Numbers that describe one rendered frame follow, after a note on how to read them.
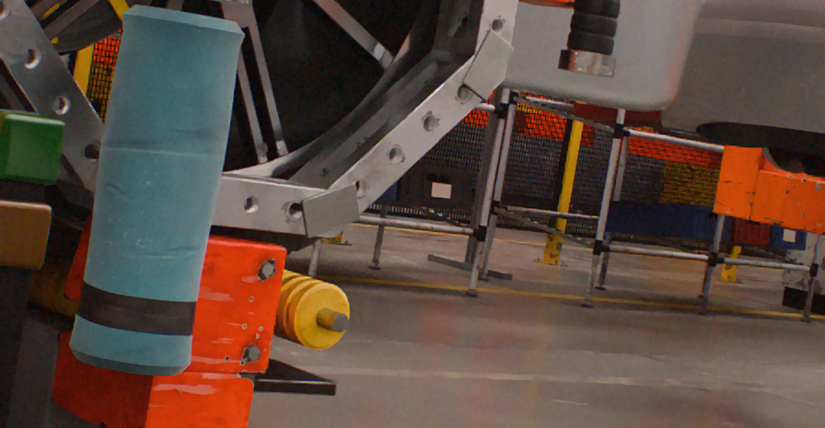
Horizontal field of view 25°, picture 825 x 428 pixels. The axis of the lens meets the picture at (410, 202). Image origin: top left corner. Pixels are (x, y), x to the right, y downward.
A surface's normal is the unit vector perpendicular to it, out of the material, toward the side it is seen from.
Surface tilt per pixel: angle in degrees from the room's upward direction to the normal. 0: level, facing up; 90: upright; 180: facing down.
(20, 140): 90
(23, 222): 90
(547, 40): 90
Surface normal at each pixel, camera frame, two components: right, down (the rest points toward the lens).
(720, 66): -0.87, 0.22
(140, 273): 0.11, 0.06
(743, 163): -0.77, -0.10
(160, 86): -0.11, 0.00
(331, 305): 0.62, 0.15
